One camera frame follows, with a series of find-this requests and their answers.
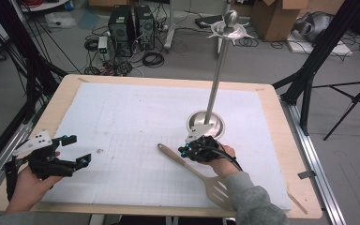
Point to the person's left hand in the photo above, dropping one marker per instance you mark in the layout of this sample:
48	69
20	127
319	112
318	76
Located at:
28	190

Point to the aluminium table rail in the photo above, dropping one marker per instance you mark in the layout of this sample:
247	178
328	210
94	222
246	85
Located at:
296	125

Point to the thin wooden strip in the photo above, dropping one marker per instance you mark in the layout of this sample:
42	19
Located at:
297	203

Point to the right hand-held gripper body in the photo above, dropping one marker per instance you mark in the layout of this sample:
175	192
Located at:
204	150

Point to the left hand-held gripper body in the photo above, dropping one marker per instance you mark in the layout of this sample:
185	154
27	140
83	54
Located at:
43	164

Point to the clear plastic bag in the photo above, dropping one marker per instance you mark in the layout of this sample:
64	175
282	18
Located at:
59	20

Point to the black tripod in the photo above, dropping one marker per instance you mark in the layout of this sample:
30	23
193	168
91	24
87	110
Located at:
354	100

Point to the black computer tower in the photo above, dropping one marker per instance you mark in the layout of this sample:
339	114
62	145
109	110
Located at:
120	29
144	26

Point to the black flat device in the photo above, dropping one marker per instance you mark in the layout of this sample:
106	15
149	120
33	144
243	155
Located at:
206	21

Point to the beige slotted spatula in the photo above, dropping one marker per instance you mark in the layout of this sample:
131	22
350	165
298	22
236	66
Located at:
172	155

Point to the white flat board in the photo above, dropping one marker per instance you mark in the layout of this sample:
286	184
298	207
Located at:
334	48

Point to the grey metal bracket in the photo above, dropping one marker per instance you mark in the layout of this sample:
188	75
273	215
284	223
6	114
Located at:
306	174

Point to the black metal frame post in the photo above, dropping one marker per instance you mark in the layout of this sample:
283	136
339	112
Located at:
322	47

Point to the white desk leg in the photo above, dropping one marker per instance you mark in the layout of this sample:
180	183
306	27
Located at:
169	37

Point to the grey white helmet-like device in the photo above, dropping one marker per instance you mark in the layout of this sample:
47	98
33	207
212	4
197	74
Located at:
317	23

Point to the brown cardboard box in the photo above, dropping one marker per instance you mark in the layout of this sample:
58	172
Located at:
275	20

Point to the small white power box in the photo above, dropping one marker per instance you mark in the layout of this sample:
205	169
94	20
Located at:
102	45

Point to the white grid mat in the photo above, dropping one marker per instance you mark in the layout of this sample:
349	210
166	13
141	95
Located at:
131	118

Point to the silver metal utensil stand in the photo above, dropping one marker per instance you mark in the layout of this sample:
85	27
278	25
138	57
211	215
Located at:
215	81

